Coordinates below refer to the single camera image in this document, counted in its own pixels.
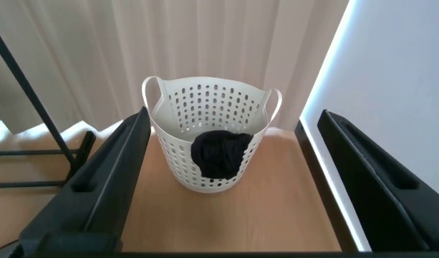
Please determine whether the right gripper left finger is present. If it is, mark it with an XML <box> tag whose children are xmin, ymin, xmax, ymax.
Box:
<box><xmin>20</xmin><ymin>106</ymin><xmax>152</xmax><ymax>252</ymax></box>

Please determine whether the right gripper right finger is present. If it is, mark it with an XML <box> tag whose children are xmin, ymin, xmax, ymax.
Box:
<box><xmin>317</xmin><ymin>109</ymin><xmax>439</xmax><ymax>252</ymax></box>

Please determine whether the black garment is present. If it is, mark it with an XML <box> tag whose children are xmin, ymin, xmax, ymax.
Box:
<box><xmin>190</xmin><ymin>130</ymin><xmax>254</xmax><ymax>181</ymax></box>

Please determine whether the white laundry basket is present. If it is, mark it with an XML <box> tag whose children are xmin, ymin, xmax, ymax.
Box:
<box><xmin>141</xmin><ymin>75</ymin><xmax>283</xmax><ymax>194</ymax></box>

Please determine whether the black clothes rack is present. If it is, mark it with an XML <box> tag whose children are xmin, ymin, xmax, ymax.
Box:
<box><xmin>0</xmin><ymin>19</ymin><xmax>97</xmax><ymax>190</ymax></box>

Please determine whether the beige curtain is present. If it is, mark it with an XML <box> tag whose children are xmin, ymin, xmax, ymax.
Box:
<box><xmin>0</xmin><ymin>0</ymin><xmax>349</xmax><ymax>136</ymax></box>

